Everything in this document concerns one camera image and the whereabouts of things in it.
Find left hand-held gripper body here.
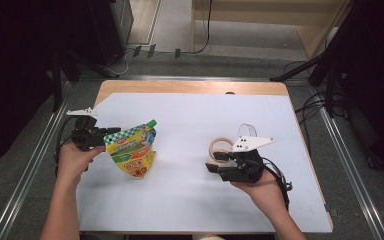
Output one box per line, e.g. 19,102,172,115
66,107,98,152

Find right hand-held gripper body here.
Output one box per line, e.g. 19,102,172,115
218,136,276,183

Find yellow spout pouch green cap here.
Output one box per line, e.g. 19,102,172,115
103,119,158,180

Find person's left hand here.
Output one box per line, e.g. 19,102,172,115
57,143,106,184

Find person's right hand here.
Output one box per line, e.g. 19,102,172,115
231,171,287,218

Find black metal stand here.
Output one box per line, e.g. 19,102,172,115
50,46,118,113
269,0,358,118

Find dark curtain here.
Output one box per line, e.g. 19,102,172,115
326,0,384,176
0,0,94,173

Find dark cabinet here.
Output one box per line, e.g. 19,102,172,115
88,0,135,67

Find light wooden shelf unit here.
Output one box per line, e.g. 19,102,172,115
190,0,352,60

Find left hand-held gripper black cable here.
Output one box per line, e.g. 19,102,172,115
54,116,78,178

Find hand-held gripper black cable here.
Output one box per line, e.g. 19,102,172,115
54,116,78,178
263,156,294,213

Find right hand-held gripper black cable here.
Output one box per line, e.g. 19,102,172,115
263,156,294,213

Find metal floor rail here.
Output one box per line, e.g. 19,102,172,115
0,96,72,240
316,96,384,240

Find white floor cable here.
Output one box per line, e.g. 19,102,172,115
111,49,130,76

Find black floor cables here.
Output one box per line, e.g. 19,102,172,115
294,90,329,153

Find hanging black cable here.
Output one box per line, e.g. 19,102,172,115
193,0,214,55

